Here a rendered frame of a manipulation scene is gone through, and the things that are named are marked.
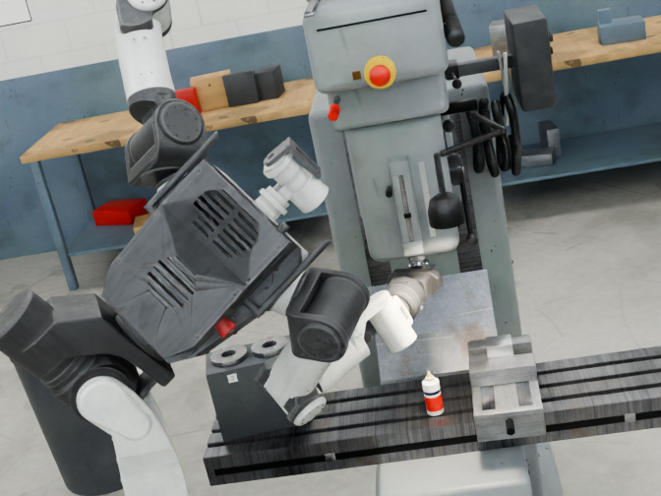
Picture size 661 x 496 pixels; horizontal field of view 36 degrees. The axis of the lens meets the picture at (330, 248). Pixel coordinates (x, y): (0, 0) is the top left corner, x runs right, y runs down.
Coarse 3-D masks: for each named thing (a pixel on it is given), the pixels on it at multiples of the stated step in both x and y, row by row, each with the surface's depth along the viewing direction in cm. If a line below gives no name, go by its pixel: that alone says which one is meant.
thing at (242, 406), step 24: (288, 336) 248; (216, 360) 240; (240, 360) 239; (264, 360) 238; (216, 384) 238; (240, 384) 239; (216, 408) 240; (240, 408) 241; (264, 408) 242; (240, 432) 243; (264, 432) 244
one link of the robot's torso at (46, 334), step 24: (0, 312) 178; (24, 312) 170; (48, 312) 173; (72, 312) 174; (96, 312) 174; (0, 336) 169; (24, 336) 170; (48, 336) 170; (72, 336) 172; (96, 336) 173; (120, 336) 174; (24, 360) 172; (48, 360) 172; (72, 360) 174; (144, 360) 177; (48, 384) 175; (144, 384) 183
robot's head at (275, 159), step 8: (280, 144) 182; (288, 144) 179; (296, 144) 183; (272, 152) 182; (280, 152) 180; (288, 152) 181; (296, 152) 180; (304, 152) 184; (264, 160) 183; (272, 160) 180; (280, 160) 180; (304, 160) 181; (312, 160) 184; (264, 168) 182; (272, 168) 180; (312, 168) 181; (320, 168) 185; (320, 176) 182
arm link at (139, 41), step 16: (128, 0) 185; (144, 0) 185; (160, 0) 185; (128, 16) 185; (144, 16) 185; (128, 32) 185; (144, 32) 185; (160, 32) 188; (128, 48) 184; (144, 48) 184; (160, 48) 186; (128, 64) 184; (144, 64) 183; (160, 64) 185; (128, 80) 184; (144, 80) 182; (160, 80) 183; (128, 96) 184
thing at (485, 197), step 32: (320, 96) 271; (448, 96) 252; (480, 96) 252; (320, 128) 257; (320, 160) 261; (352, 192) 263; (480, 192) 261; (352, 224) 266; (480, 224) 264; (352, 256) 270; (448, 256) 268; (480, 256) 267; (512, 288) 271; (512, 320) 274
